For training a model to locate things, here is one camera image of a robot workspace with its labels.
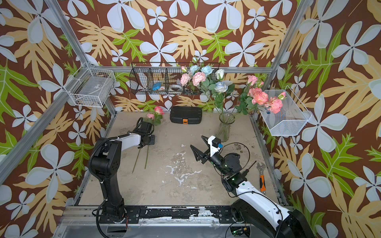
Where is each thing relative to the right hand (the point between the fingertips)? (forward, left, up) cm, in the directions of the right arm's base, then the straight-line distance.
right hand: (196, 141), depth 70 cm
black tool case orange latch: (+42, +6, -26) cm, 50 cm away
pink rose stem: (+41, +27, -20) cm, 53 cm away
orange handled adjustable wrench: (-8, -39, -28) cm, 49 cm away
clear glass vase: (+21, -19, -20) cm, 35 cm away
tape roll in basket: (+44, +12, -1) cm, 46 cm away
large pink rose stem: (+37, +33, -24) cm, 55 cm away
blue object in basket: (+42, +25, +2) cm, 49 cm away
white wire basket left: (+34, +61, +7) cm, 70 cm away
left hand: (+21, +31, -27) cm, 46 cm away
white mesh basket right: (+13, -51, +1) cm, 53 cm away
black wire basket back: (+48, +15, +4) cm, 50 cm away
